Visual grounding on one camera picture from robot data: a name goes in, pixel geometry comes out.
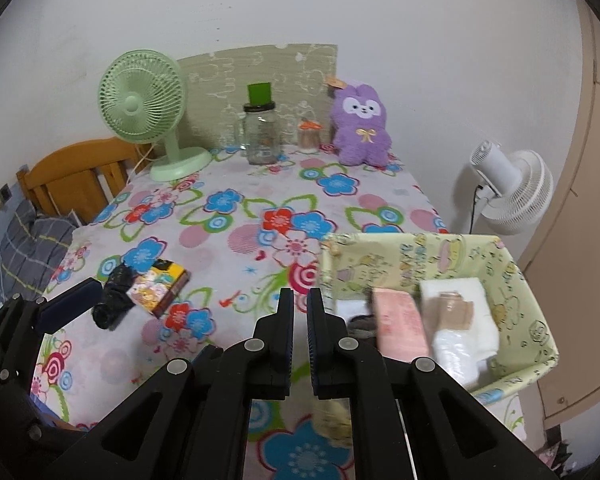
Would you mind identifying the pink packet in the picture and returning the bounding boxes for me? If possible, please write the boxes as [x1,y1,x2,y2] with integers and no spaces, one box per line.
[371,287,431,361]

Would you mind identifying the beige soft bundle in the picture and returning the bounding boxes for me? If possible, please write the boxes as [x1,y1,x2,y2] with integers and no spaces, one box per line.
[312,399,353,448]

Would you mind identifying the purple plush rabbit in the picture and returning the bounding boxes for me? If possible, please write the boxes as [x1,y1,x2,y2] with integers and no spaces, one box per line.
[327,79,393,167]

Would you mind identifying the white tissue pack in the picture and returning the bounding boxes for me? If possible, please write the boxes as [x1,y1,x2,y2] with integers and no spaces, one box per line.
[420,277,501,361]

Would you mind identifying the green desk fan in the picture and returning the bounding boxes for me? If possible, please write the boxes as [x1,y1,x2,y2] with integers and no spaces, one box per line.
[98,50,213,182]

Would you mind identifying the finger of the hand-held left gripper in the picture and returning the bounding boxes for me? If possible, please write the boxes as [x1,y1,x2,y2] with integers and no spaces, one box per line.
[0,280,103,441]

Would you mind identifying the white standing fan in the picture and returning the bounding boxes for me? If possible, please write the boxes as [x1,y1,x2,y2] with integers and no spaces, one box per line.
[467,141,555,236]

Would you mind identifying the white fan cord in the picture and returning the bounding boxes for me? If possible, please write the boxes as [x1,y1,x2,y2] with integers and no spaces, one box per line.
[130,144,156,176]

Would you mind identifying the glass jar with green lid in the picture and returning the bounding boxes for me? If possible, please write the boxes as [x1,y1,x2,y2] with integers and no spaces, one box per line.
[234,81,282,166]

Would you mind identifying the cotton swab jar orange lid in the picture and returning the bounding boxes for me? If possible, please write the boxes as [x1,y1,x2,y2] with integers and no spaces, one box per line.
[297,117,323,153]

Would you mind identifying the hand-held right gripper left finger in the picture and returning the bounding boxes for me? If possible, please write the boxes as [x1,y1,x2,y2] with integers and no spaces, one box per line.
[55,287,295,480]

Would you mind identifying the beige door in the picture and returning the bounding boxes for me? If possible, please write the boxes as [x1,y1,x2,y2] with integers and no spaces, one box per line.
[517,0,600,441]

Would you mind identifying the colourful printed box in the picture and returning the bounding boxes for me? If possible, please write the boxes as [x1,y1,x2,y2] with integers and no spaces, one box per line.
[127,258,192,318]

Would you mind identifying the brown flat packet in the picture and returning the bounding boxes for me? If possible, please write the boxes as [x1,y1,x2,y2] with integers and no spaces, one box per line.
[422,292,476,333]

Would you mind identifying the black fan power cord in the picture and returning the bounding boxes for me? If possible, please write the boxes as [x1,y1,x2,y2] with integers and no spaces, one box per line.
[467,185,483,233]

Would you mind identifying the white plastic wrapped pack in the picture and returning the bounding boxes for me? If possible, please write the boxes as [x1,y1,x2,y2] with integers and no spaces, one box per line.
[432,330,481,391]

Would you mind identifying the pink bags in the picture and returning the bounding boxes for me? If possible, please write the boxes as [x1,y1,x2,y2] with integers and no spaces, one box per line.
[537,440,573,476]

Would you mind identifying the yellow cartoon print storage box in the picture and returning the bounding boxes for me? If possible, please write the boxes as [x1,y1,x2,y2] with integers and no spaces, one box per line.
[319,231,560,396]

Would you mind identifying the black rolled cloth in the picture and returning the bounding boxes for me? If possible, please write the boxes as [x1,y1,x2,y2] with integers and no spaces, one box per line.
[91,264,138,331]

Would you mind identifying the green cartoon print wall panel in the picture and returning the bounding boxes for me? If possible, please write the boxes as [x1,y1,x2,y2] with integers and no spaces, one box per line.
[175,42,340,148]

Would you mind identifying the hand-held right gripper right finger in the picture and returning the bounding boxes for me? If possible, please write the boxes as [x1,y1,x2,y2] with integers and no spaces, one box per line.
[306,287,561,480]

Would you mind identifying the grey plaid cloth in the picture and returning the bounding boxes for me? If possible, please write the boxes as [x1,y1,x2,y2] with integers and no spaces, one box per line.
[0,205,81,306]

